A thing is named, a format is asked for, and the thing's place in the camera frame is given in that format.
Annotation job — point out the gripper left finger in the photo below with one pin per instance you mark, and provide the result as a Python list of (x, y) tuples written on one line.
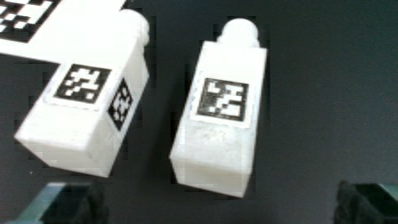
[(68, 204)]

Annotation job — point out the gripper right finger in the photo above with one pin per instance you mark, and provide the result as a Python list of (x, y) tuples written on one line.
[(367, 203)]

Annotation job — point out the white leg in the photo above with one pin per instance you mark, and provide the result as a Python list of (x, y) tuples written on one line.
[(212, 154), (75, 125)]

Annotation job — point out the white square tabletop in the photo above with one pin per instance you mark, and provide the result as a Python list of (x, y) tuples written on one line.
[(59, 30)]

